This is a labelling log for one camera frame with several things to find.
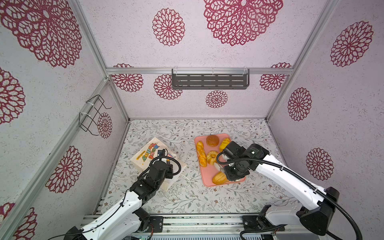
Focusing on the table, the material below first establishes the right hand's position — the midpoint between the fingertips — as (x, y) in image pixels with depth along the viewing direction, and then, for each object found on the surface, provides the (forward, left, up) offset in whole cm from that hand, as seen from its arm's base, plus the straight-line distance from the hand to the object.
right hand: (228, 174), depth 73 cm
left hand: (+7, +31, -5) cm, 32 cm away
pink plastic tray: (+26, +8, -16) cm, 32 cm away
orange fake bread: (+20, +12, -14) cm, 27 cm away
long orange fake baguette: (+4, +2, -13) cm, 14 cm away
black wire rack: (+21, +69, +19) cm, 74 cm away
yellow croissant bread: (+30, -3, -16) cm, 34 cm away
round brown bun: (+31, +5, -14) cm, 34 cm away
